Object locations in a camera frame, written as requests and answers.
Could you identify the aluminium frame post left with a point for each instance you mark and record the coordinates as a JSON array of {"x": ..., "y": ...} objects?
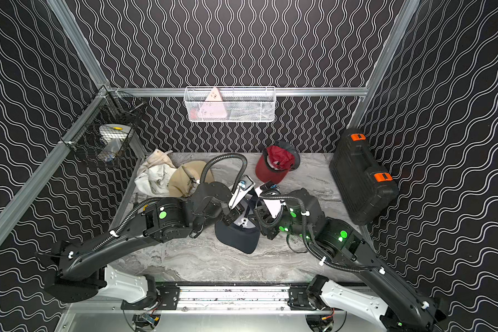
[{"x": 72, "y": 30}]

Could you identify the cream cap with text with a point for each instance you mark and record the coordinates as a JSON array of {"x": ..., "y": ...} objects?
[{"x": 158, "y": 157}]

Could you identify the white cap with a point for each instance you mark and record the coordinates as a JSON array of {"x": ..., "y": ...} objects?
[{"x": 154, "y": 180}]

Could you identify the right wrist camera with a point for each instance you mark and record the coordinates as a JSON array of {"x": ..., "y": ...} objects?
[{"x": 273, "y": 206}]

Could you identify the aluminium frame post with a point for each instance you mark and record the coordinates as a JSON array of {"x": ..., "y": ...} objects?
[
  {"x": 72, "y": 30},
  {"x": 394, "y": 39}
]

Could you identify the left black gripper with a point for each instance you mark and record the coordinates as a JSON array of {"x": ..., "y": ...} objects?
[{"x": 231, "y": 213}]

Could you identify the grey and red cap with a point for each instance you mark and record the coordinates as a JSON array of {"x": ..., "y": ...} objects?
[{"x": 292, "y": 149}]

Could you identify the tan cap with logo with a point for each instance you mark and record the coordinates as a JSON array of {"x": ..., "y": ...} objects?
[{"x": 185, "y": 180}]

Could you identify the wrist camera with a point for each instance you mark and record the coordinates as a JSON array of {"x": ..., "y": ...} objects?
[
  {"x": 244, "y": 186},
  {"x": 273, "y": 206}
]

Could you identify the aluminium back crossbar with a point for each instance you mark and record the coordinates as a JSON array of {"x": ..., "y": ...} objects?
[{"x": 278, "y": 92}]

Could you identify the aluminium left side rail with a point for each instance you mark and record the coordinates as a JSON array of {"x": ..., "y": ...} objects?
[{"x": 17, "y": 207}]

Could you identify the dark navy cap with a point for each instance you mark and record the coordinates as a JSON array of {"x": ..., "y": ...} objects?
[{"x": 242, "y": 234}]

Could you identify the pink triangle card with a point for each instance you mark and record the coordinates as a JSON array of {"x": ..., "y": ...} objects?
[{"x": 213, "y": 107}]

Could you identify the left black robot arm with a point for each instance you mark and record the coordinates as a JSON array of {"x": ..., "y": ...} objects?
[{"x": 84, "y": 270}]

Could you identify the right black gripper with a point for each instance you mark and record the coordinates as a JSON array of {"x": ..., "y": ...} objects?
[{"x": 268, "y": 230}]

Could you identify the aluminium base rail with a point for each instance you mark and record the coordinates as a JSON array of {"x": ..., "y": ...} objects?
[{"x": 252, "y": 298}]

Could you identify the black tool case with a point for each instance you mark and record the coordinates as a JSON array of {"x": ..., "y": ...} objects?
[{"x": 366, "y": 187}]

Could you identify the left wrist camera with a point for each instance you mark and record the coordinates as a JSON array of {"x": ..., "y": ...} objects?
[{"x": 244, "y": 186}]

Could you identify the black wire basket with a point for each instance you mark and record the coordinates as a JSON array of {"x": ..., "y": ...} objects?
[{"x": 119, "y": 109}]

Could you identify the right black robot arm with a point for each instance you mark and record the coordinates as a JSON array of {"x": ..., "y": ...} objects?
[{"x": 394, "y": 305}]

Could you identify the aluminium frame post right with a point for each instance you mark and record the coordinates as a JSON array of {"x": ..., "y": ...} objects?
[{"x": 394, "y": 39}]

